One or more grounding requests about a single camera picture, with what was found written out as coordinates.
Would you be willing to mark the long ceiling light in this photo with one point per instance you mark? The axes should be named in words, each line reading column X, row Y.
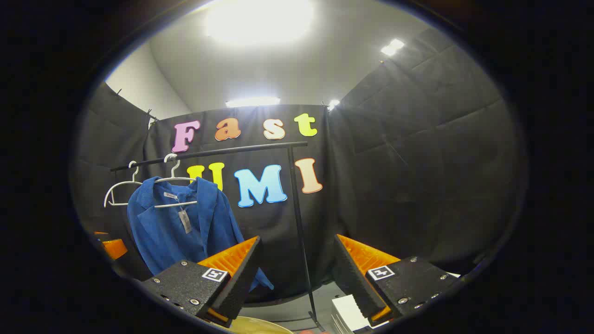
column 253, row 101

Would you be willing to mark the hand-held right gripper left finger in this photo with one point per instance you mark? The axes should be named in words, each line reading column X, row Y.
column 239, row 287

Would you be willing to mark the beige laundry hamper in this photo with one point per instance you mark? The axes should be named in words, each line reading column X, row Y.
column 260, row 326

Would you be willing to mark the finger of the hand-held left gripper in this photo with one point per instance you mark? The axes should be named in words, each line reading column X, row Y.
column 115, row 249

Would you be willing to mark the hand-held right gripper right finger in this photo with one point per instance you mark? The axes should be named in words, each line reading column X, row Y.
column 355, row 283

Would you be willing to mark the large ceiling light panel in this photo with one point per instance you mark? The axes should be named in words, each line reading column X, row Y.
column 260, row 21

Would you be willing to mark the black garment rack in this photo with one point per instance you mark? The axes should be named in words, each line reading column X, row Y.
column 232, row 150

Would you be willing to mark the white stacked object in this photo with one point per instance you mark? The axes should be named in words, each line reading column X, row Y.
column 345, row 313

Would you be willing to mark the small ceiling light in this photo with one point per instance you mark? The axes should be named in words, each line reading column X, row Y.
column 392, row 46

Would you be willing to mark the white plastic hanger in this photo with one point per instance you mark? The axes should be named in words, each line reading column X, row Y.
column 119, row 185
column 188, row 203

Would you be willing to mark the black backdrop cloth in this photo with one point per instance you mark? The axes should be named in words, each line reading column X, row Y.
column 417, row 162

